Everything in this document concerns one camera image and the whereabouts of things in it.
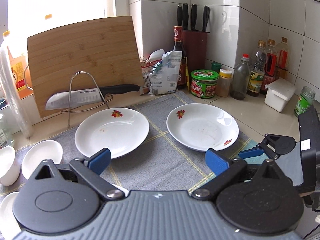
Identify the dark red knife block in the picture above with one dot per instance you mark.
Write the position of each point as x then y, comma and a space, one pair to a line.
196, 52

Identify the yellow-lid spice jar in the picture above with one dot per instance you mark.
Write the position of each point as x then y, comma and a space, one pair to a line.
223, 83

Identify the glass jar green lid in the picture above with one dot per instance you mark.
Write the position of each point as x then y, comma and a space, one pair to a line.
5, 132

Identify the white plastic box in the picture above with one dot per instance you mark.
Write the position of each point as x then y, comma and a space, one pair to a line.
280, 95

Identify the green jar silver lid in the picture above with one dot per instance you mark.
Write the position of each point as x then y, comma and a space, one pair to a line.
303, 102

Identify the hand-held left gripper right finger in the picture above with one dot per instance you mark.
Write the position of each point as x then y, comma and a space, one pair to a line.
216, 161

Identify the bamboo cutting board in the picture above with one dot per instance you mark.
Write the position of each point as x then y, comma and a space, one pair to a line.
82, 50

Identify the small green-lid jar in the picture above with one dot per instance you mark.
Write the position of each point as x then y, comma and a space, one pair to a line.
216, 66

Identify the orange cooking oil bottle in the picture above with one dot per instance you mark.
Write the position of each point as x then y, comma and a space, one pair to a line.
18, 75
48, 16

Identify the plain white bowl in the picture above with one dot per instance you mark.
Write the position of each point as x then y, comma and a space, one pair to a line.
8, 165
42, 157

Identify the red white packet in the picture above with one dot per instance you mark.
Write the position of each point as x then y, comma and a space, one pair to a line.
146, 68

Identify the teal bag clip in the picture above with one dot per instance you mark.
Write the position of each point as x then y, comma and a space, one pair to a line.
158, 66

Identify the white blue printed packet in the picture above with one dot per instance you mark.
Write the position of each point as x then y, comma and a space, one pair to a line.
165, 80

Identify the bottle yellow-green label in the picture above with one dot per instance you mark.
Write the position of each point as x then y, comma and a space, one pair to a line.
256, 77

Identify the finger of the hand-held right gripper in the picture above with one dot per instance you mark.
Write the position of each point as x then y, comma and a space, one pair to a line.
250, 152

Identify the clear bottle red label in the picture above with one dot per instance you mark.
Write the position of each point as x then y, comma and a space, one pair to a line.
283, 55

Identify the thick plastic wrap roll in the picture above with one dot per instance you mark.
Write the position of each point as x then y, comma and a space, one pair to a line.
15, 100

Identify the green-lid sauce jar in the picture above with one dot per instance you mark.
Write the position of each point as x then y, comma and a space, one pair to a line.
203, 85

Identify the dark soy sauce bottle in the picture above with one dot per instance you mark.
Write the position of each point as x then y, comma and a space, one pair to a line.
178, 47

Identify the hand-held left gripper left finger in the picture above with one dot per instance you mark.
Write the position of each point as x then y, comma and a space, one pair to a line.
100, 158

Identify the grey checked cloth mat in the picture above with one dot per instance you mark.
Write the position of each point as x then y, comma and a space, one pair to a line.
160, 150

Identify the white bowl pink flower print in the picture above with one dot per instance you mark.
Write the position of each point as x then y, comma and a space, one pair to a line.
7, 212

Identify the glass bottle red cap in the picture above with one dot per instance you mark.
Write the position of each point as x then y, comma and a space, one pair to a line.
240, 80

